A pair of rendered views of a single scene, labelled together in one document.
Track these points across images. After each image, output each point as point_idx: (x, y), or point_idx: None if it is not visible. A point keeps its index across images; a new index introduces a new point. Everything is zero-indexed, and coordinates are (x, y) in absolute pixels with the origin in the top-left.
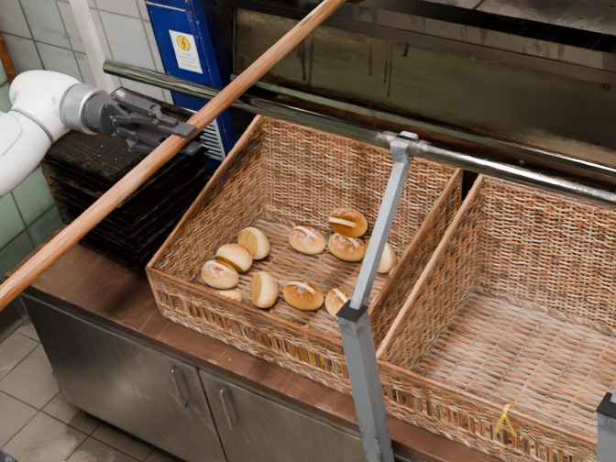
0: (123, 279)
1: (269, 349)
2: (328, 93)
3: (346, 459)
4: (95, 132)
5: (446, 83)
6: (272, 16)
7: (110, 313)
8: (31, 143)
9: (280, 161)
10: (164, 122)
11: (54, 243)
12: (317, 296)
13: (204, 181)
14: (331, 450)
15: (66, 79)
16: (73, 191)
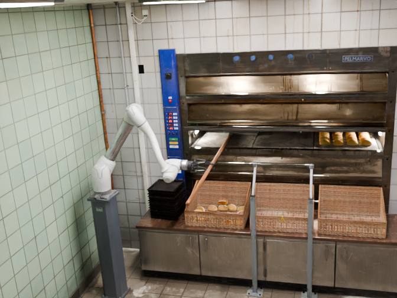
0: (169, 222)
1: (219, 223)
2: (217, 171)
3: (240, 247)
4: (188, 168)
5: None
6: (201, 156)
7: (171, 227)
8: (176, 170)
9: (202, 191)
10: (207, 162)
11: (202, 178)
12: None
13: (184, 197)
14: (236, 246)
15: (179, 159)
16: (155, 200)
